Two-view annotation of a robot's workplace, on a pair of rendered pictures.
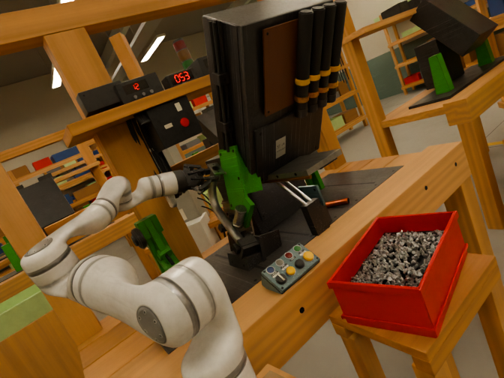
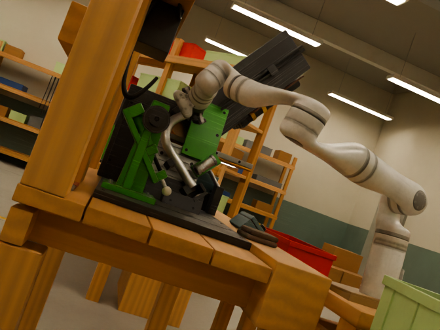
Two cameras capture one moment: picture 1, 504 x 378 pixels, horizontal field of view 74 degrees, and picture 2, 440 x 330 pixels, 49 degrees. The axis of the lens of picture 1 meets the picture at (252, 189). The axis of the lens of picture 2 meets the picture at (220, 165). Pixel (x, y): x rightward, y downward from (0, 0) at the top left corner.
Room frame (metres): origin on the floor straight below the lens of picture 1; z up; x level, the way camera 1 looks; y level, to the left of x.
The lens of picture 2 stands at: (0.51, 1.58, 1.01)
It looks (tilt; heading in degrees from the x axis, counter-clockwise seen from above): 2 degrees up; 288
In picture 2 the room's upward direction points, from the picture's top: 20 degrees clockwise
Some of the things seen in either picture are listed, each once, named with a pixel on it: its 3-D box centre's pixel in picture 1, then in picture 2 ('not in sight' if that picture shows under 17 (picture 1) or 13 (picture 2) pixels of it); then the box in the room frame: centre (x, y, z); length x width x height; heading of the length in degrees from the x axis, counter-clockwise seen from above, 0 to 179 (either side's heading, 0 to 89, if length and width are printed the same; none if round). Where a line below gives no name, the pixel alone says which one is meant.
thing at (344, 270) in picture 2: not in sight; (329, 268); (0.77, -6.55, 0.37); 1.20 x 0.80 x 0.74; 38
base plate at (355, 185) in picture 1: (277, 234); (157, 198); (1.20, -0.02, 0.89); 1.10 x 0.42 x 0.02; 120
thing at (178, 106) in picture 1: (170, 124); (157, 31); (1.33, 0.18, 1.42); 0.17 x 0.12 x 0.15; 120
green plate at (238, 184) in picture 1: (241, 175); (203, 131); (1.11, 0.01, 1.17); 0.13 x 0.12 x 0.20; 120
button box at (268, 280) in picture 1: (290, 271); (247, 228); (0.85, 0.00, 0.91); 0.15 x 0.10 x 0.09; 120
